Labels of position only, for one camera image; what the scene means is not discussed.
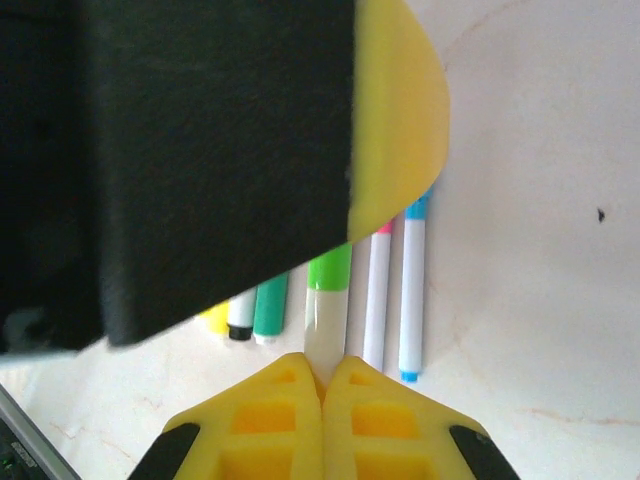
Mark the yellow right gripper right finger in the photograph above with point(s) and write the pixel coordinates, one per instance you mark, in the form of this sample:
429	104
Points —
340	430

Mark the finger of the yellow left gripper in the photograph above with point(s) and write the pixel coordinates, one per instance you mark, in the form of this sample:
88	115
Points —
240	150

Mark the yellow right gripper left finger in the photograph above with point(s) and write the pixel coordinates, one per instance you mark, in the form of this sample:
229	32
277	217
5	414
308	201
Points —
305	430

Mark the white marker green end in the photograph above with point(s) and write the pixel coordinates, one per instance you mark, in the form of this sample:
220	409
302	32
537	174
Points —
325	330

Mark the bright green marker cap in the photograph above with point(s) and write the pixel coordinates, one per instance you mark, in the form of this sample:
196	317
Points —
330	267

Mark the thin white pen pink end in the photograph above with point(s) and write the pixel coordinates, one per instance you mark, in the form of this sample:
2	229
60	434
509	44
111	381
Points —
377	300

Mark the thin white pen cyan end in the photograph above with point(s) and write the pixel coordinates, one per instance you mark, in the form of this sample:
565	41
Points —
412	300

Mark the pink pen cap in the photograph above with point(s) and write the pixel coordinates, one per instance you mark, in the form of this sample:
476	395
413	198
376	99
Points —
385	227

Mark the cyan pen cap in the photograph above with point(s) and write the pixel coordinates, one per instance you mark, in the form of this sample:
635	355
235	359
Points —
419	205

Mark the teal green marker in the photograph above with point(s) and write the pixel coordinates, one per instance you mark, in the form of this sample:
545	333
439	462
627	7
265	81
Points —
271	310

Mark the white marker black end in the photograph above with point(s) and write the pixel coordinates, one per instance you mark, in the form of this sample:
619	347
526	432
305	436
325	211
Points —
242	315

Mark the yellow marker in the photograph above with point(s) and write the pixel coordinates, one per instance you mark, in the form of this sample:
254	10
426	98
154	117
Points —
216	320

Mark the aluminium front frame rails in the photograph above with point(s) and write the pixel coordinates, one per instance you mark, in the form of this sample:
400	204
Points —
30	432

